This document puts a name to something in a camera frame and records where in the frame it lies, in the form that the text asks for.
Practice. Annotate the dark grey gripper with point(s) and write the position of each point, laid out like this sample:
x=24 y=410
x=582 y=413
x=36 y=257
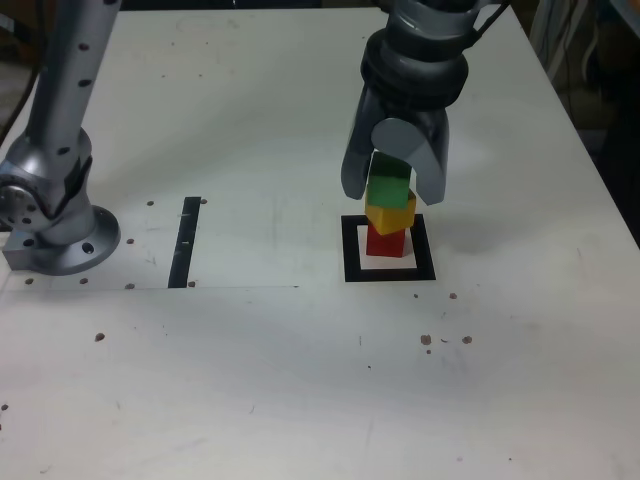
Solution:
x=415 y=80

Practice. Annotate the green cube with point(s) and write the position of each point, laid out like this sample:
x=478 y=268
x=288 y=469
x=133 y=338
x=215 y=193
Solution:
x=387 y=192

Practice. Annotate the yellow cube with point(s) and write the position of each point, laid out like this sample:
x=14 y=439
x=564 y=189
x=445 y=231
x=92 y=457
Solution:
x=390 y=220

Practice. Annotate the red cube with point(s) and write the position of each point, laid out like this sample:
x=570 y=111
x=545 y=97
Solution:
x=385 y=245

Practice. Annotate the black tape square outline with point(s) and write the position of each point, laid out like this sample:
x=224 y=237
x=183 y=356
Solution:
x=350 y=250

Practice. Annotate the black tape strip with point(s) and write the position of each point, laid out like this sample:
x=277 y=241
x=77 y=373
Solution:
x=182 y=245

